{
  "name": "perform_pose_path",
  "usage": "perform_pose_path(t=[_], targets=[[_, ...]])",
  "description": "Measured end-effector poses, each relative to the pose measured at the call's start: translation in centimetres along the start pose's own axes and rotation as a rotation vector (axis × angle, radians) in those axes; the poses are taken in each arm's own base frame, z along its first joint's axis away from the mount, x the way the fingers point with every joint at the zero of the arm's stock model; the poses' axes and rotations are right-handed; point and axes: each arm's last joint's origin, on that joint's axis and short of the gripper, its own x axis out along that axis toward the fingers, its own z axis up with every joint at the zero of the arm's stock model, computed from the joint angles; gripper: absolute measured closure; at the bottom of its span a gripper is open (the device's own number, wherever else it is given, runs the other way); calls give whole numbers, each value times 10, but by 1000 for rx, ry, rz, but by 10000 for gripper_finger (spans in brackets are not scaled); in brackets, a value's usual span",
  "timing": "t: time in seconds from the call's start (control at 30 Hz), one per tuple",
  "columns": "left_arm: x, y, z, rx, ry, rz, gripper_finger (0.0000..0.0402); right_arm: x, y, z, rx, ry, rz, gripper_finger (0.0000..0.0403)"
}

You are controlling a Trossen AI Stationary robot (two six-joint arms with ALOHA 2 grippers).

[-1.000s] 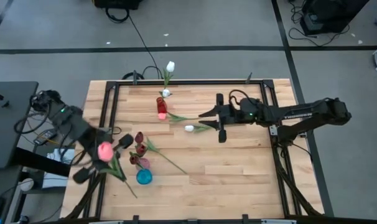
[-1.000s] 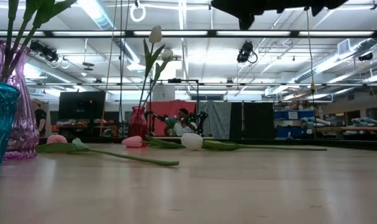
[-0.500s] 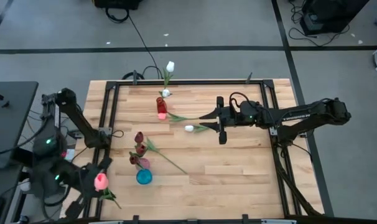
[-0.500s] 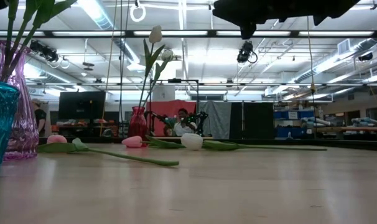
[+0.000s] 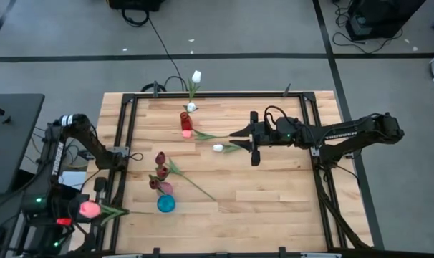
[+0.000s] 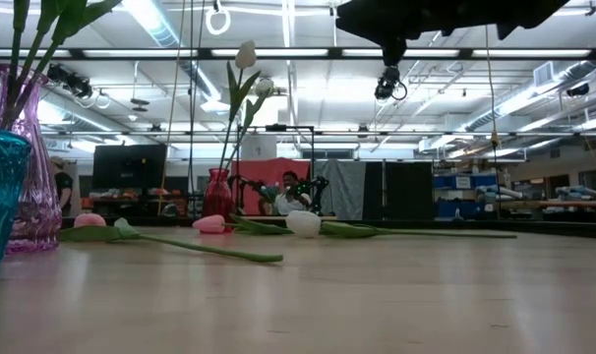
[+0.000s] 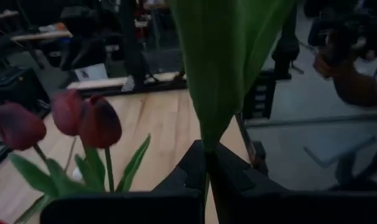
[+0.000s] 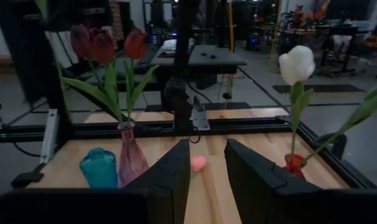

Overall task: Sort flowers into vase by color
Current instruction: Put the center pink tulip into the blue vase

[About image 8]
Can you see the silver frame bracket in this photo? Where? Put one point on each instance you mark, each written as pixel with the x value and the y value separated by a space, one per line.
pixel 48 137
pixel 200 119

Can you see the pink artificial tulip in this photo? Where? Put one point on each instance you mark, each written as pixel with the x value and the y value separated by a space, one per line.
pixel 198 163

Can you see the black desk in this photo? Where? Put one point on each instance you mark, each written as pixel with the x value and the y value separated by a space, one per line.
pixel 213 59

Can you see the black table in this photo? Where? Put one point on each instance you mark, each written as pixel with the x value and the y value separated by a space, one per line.
pixel 341 31

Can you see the white artificial tulip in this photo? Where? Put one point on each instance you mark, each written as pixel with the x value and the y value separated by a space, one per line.
pixel 296 63
pixel 372 102

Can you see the teal glass vase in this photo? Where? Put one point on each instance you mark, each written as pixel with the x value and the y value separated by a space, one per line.
pixel 98 169

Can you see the black floor mat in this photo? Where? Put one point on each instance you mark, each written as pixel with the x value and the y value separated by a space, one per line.
pixel 319 88

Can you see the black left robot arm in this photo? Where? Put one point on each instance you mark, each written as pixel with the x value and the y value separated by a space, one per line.
pixel 180 93

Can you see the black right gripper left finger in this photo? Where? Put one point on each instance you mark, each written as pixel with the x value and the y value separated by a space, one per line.
pixel 170 174

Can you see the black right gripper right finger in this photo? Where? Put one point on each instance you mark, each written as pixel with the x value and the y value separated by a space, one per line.
pixel 250 180

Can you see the dark red artificial tulip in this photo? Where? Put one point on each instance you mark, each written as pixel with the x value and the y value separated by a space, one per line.
pixel 135 43
pixel 103 46
pixel 79 42

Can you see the purple glass vase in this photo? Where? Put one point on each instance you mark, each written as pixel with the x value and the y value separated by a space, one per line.
pixel 131 161

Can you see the red glass vase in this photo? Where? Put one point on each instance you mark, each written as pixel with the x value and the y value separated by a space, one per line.
pixel 295 161

